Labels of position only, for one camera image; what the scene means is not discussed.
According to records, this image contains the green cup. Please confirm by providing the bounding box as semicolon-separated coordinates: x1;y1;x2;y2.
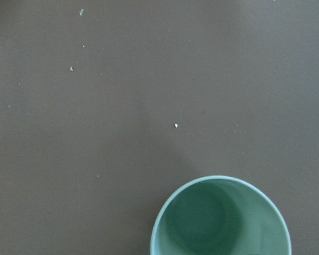
149;175;292;254

